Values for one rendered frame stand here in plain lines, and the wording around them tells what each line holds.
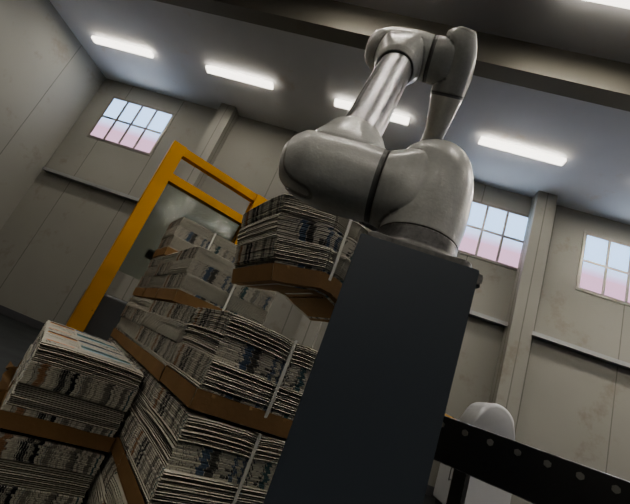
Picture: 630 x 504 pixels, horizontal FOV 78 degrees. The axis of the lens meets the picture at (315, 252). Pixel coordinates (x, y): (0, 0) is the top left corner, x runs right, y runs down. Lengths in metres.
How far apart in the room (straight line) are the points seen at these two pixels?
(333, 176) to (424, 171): 0.17
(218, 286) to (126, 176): 6.73
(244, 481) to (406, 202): 0.72
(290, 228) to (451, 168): 0.42
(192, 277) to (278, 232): 0.60
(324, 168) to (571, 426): 6.39
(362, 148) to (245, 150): 6.89
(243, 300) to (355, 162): 0.94
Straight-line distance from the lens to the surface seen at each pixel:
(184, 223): 2.12
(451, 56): 1.29
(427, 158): 0.78
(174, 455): 0.96
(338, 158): 0.76
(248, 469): 1.03
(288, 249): 0.96
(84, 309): 2.56
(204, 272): 1.50
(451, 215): 0.73
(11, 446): 1.33
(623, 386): 7.33
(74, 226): 8.14
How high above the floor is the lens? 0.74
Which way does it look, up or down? 18 degrees up
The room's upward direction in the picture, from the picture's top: 22 degrees clockwise
